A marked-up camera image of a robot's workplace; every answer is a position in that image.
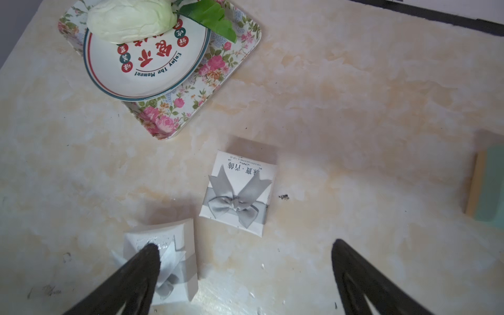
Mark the white gift box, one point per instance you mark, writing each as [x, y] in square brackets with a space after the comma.
[238, 193]
[178, 278]

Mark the beige ring box base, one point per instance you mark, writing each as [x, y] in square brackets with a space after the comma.
[476, 184]

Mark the pale cabbage on plate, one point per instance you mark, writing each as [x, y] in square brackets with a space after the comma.
[123, 21]

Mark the floral round plate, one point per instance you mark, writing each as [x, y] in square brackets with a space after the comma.
[147, 68]

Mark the floral square tray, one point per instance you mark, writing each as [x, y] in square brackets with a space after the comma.
[164, 116]

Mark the green leaf sprig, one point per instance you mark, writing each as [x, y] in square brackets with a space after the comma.
[211, 15]

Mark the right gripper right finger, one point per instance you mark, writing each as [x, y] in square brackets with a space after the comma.
[360, 285]

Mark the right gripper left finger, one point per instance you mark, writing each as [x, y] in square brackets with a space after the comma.
[129, 290]

